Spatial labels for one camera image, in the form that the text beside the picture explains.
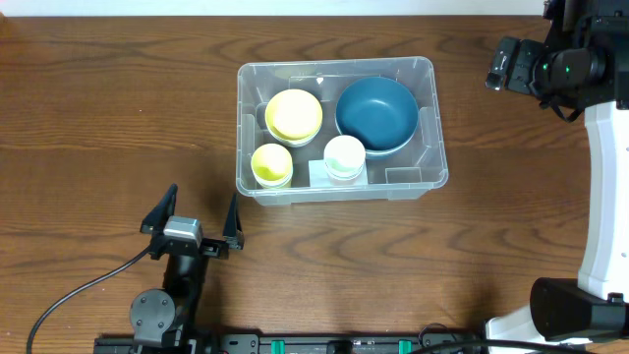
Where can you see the pink cup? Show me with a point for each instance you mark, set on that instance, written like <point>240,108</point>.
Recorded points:
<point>344,182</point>

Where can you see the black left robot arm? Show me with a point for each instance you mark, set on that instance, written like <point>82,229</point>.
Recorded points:
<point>163,319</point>

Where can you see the clear plastic storage bin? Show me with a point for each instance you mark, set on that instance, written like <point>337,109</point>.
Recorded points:
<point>406,175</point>

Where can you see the green cup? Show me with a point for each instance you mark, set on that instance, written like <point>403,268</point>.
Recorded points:
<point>338,174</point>

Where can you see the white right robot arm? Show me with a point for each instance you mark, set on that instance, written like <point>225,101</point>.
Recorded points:
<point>593,306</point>

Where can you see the blue bowl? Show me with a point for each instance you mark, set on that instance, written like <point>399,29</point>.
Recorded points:
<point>380,112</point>
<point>382,154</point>

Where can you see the yellow bowl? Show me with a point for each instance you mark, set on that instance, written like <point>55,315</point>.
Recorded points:
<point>293,114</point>

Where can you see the light blue cup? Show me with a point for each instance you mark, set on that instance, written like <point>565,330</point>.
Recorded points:
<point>275,182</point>

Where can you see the light grey small bowl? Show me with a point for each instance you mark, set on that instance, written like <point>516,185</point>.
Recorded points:
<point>293,143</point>

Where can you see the cream cup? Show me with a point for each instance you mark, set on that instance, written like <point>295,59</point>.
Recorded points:
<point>344,152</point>

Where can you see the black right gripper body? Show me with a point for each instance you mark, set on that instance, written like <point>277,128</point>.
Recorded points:
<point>559,83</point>

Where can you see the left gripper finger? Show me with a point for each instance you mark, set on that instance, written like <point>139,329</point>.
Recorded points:
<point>157,218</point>
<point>232,231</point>

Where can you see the yellow cup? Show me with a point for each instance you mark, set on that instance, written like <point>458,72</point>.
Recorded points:
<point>276,187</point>
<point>272,162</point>

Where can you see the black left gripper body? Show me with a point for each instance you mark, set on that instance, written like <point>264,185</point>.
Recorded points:
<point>215,251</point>

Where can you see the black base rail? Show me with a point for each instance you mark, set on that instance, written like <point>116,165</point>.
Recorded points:
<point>430,342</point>

